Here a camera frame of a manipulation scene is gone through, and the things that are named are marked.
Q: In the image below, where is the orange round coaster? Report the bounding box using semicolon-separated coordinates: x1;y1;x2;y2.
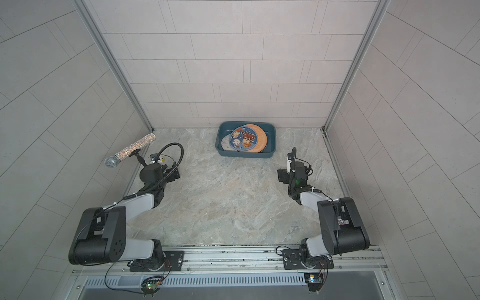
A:
242;124;268;153

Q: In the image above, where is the blue cartoon characters coaster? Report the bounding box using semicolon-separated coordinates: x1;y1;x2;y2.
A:
229;126;258;152

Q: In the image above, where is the teal plastic storage box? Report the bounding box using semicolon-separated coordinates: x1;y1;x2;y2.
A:
215;121;276;158

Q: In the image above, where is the white blue butterfly coaster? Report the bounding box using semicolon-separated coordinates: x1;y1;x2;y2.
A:
221;135;235;151

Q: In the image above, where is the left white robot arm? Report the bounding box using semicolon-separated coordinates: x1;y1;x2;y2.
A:
68;162;180;271

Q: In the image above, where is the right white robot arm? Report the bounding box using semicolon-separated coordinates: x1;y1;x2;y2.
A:
277;157;370;268

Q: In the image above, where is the glitter microphone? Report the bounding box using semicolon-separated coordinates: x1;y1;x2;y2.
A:
104;133;156;168

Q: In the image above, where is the right small circuit board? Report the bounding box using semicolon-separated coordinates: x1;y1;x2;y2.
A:
304;272;325;293

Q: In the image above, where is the small circuit board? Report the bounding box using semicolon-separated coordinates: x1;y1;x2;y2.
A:
141;276;165;296
304;272;325;293

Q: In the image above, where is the left small circuit board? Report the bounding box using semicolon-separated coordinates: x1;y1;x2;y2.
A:
141;276;165;296

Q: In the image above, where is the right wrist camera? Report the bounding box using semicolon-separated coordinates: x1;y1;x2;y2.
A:
287;157;292;174

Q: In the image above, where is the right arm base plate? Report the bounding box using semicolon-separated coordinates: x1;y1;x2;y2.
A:
277;247;335;270

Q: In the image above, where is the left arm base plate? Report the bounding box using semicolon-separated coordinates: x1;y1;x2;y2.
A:
127;251;185;272

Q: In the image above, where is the aluminium frame rail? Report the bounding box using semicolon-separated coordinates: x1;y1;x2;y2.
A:
67;239;398;300

